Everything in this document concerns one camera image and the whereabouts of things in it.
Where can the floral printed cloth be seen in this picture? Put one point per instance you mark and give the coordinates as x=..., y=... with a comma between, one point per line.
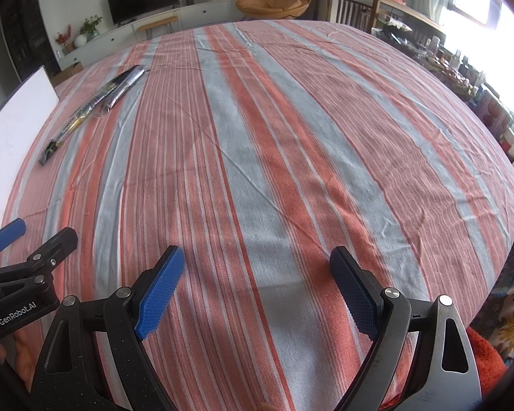
x=509, y=308

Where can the white low cabinet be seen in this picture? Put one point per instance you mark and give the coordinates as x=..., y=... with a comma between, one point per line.
x=205, y=13

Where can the white cardboard box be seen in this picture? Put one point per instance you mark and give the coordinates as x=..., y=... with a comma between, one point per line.
x=13, y=137

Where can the wooden railing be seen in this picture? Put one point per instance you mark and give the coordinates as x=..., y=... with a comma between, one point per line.
x=351, y=8

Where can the person's left hand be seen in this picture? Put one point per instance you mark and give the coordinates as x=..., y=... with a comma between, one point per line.
x=19, y=355

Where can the clutter of jars and boxes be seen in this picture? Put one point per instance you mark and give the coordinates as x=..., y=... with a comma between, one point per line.
x=462, y=77

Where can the round white vase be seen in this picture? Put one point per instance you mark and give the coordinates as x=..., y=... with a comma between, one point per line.
x=80, y=40

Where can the window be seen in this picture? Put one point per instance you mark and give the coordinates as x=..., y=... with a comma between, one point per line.
x=475, y=4

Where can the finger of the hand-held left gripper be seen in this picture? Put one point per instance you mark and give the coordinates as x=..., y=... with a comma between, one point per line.
x=8, y=233
x=64, y=242

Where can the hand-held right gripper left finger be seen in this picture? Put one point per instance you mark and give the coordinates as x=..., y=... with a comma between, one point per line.
x=160, y=293

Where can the long black yellow packet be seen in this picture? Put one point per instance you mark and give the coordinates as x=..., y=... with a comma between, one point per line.
x=70, y=124

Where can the orange grey striped cloth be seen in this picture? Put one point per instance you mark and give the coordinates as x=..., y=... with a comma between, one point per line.
x=282, y=158

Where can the red flower arrangement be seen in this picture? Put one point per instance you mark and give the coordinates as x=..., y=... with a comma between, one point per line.
x=63, y=37

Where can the wooden stool metal legs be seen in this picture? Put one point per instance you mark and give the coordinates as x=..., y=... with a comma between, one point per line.
x=158, y=20

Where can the long silvery dark packet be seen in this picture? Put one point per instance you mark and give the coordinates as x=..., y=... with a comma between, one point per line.
x=124, y=85

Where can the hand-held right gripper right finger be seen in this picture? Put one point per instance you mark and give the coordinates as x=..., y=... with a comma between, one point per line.
x=357, y=295

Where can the green plant in vase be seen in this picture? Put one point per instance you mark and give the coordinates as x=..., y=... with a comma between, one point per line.
x=90, y=25

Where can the dark display cabinet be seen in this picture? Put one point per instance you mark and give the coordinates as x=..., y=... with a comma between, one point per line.
x=30, y=43

